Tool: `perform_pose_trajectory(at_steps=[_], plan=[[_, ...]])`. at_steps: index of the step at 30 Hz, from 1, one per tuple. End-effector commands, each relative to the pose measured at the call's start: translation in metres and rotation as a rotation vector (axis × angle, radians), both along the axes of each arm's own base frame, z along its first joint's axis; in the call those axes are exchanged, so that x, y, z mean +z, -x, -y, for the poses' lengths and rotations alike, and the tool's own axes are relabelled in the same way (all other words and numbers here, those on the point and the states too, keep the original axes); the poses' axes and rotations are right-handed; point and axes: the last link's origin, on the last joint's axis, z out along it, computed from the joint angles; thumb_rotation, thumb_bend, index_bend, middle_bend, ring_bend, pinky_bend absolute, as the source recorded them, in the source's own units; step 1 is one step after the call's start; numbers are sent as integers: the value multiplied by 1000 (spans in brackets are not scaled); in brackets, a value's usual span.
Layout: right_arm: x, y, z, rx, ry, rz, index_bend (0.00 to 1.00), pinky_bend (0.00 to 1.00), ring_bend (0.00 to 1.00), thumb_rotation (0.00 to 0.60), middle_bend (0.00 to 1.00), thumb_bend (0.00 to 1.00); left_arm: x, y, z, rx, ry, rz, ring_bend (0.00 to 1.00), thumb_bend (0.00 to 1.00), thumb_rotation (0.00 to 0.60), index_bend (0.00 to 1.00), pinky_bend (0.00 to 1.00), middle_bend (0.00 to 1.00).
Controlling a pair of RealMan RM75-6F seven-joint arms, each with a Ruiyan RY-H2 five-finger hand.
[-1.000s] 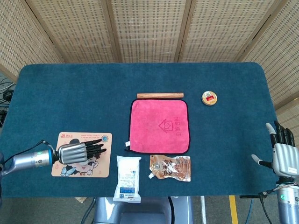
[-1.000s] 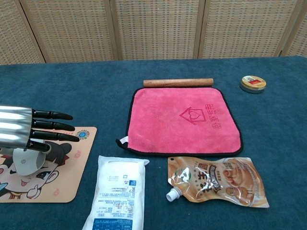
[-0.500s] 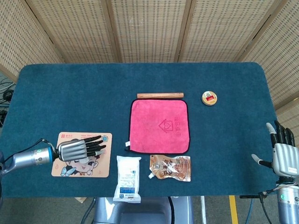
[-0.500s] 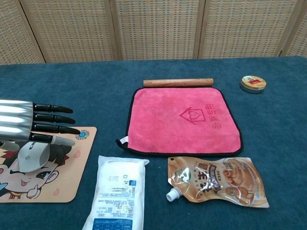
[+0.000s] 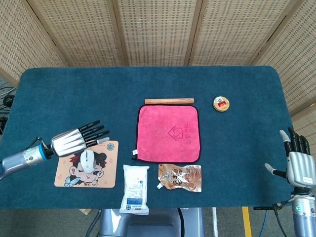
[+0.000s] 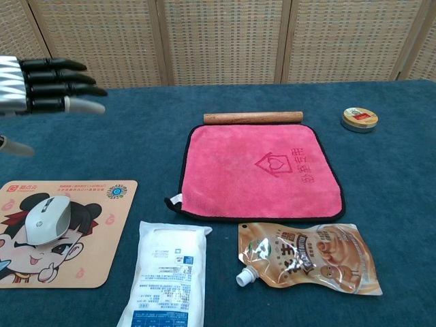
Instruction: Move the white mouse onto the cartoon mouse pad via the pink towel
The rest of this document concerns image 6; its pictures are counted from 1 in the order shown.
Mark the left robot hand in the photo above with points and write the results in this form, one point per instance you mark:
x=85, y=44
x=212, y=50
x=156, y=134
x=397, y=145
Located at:
x=13, y=85

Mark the cartoon girl mouse pad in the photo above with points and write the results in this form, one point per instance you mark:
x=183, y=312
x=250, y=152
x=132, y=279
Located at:
x=102, y=238

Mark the pink cloth with black trim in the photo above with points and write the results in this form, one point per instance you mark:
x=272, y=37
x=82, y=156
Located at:
x=238, y=170

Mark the blue felt table cover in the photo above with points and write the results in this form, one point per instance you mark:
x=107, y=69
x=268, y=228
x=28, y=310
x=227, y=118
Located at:
x=136, y=143

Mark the woven folding screen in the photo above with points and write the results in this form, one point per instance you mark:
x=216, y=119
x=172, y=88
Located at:
x=218, y=41

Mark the wooden rolling pin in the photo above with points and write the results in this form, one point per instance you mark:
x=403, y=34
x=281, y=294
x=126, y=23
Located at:
x=252, y=117

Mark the white plastic refill pouch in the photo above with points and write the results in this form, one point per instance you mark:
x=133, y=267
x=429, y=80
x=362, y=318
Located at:
x=167, y=272

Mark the brown spouted sauce pouch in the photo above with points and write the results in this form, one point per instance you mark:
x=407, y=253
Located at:
x=306, y=259

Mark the round tin with gold lid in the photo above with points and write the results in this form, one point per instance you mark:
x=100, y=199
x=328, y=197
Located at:
x=359, y=119

